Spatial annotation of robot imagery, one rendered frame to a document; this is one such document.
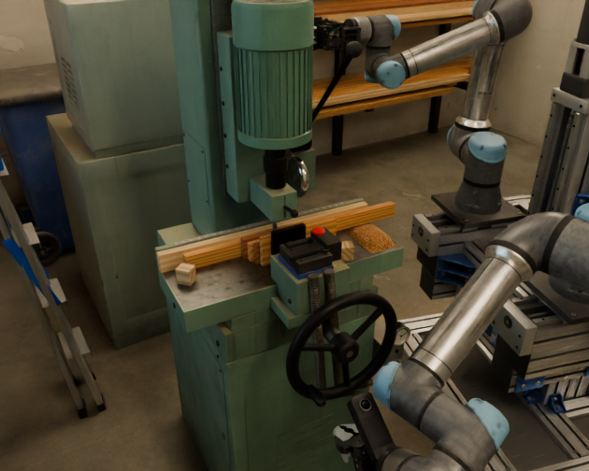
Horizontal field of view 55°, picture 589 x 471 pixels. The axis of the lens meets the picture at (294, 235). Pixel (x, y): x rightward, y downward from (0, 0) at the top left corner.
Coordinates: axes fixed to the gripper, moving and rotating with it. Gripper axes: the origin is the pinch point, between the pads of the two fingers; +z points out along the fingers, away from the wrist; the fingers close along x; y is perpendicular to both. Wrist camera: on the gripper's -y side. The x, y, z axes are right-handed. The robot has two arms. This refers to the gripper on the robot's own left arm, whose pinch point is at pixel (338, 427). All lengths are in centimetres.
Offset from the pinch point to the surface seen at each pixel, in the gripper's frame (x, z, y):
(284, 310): 1.8, 18.8, -22.2
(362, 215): 37, 35, -38
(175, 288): -18.8, 31.1, -32.8
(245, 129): 3, 19, -64
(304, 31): 14, 2, -80
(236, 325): -8.0, 26.7, -20.8
